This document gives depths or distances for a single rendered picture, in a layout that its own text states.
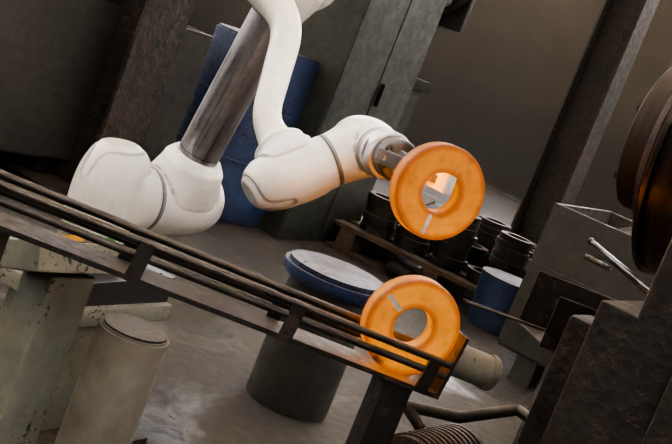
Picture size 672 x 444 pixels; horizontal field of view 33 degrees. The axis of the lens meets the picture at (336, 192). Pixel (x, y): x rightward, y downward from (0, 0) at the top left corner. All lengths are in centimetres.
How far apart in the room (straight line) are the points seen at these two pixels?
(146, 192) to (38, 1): 225
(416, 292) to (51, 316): 61
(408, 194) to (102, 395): 58
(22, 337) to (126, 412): 22
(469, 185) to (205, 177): 95
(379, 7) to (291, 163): 363
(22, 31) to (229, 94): 224
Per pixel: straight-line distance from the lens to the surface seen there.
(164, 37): 488
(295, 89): 554
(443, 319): 179
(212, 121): 261
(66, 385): 265
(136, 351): 186
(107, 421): 190
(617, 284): 463
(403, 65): 598
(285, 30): 227
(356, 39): 556
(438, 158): 181
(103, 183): 254
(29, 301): 195
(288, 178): 203
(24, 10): 472
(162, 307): 268
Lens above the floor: 110
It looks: 8 degrees down
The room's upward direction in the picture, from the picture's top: 21 degrees clockwise
